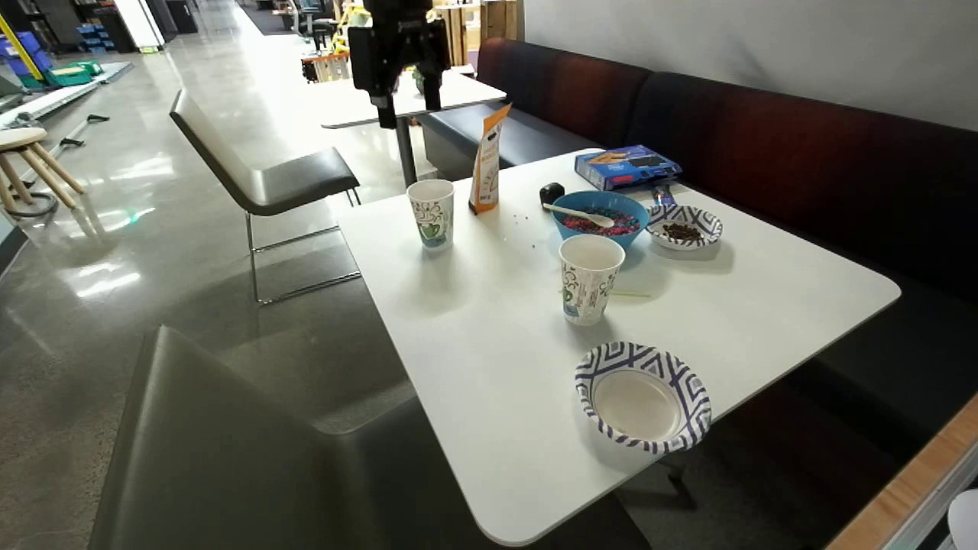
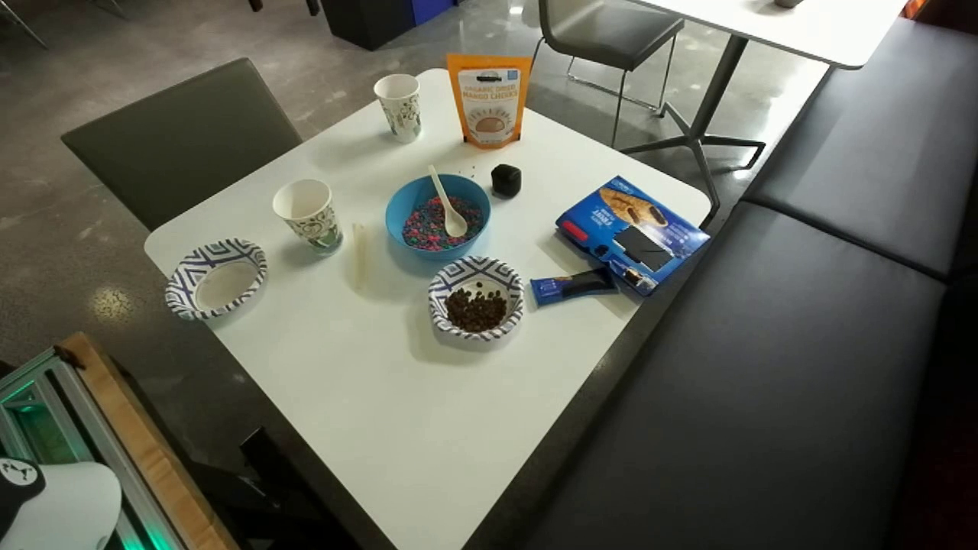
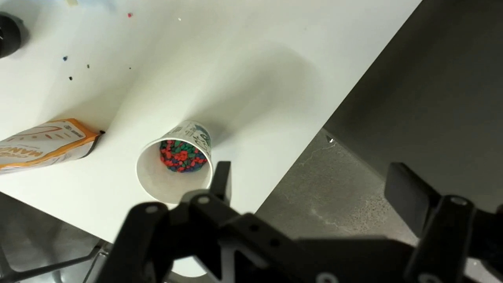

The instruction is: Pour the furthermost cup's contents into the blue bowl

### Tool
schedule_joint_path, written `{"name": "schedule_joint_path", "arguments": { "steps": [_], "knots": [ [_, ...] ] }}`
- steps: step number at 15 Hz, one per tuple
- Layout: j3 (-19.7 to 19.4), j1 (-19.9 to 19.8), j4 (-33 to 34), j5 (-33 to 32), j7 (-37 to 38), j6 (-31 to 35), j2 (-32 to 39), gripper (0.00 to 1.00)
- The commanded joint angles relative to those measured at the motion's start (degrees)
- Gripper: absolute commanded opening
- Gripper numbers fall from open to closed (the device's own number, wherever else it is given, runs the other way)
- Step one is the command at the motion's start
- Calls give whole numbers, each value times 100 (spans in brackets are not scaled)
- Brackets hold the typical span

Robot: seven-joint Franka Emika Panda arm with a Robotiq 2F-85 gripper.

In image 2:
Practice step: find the white side table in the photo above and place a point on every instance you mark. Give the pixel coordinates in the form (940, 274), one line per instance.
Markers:
(805, 27)

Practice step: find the white plastic spoon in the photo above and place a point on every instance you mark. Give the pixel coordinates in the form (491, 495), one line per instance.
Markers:
(443, 193)

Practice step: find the brown food pieces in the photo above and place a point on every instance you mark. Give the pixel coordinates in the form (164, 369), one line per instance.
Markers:
(474, 310)

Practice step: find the empty patterned paper bowl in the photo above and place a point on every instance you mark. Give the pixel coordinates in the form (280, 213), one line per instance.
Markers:
(214, 283)

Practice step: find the paper cup with beads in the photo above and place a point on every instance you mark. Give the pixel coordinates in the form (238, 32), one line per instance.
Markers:
(399, 103)

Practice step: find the blue plastic bowl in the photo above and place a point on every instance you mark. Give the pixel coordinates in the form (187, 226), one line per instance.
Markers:
(438, 260)

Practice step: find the black cushioned bench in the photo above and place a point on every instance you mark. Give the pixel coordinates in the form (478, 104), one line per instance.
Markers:
(796, 356)

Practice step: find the patterned paper bowl with food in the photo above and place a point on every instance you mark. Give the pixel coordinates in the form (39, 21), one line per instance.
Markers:
(448, 280)

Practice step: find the dark metal-legged chair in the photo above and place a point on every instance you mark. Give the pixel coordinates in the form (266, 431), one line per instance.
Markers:
(614, 32)

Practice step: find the metal frame with green light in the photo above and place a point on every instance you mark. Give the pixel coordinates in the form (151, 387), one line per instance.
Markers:
(41, 416)

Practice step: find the wooden plank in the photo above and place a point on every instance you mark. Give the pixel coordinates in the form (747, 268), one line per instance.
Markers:
(133, 438)

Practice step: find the colourful beads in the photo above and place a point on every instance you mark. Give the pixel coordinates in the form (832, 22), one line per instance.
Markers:
(423, 234)

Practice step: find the orange snack pouch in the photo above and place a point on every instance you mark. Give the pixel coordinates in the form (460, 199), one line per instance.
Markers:
(491, 95)

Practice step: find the blue cookie box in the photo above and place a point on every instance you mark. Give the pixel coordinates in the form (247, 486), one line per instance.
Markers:
(630, 234)

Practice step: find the empty printed paper cup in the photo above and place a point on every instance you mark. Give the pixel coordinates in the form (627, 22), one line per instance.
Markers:
(311, 213)

